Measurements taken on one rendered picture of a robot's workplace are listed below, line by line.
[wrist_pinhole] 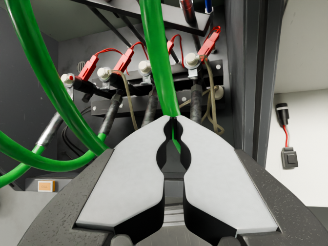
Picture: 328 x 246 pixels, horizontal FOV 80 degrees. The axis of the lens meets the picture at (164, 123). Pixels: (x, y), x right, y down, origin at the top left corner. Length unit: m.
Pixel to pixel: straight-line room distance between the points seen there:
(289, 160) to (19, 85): 0.74
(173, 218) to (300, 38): 1.15
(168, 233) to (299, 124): 1.08
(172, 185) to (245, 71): 0.32
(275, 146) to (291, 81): 0.13
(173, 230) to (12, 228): 1.62
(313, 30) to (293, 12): 0.05
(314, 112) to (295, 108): 0.03
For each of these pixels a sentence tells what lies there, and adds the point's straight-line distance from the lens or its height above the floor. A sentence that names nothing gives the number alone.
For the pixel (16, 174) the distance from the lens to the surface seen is 0.35.
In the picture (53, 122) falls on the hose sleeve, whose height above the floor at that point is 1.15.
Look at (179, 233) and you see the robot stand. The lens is 1.36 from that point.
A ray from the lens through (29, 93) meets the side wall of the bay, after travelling 0.78.
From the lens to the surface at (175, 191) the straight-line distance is 0.50.
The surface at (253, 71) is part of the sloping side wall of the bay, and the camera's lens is 0.29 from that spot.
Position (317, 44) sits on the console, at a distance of 0.35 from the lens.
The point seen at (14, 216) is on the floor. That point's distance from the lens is 2.44.
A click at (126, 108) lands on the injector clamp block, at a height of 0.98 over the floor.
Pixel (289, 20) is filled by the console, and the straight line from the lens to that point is 0.30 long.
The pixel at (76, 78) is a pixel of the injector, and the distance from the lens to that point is 0.43.
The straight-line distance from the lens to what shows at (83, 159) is 0.31.
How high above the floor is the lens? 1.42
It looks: 73 degrees down
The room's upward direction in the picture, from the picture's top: 74 degrees counter-clockwise
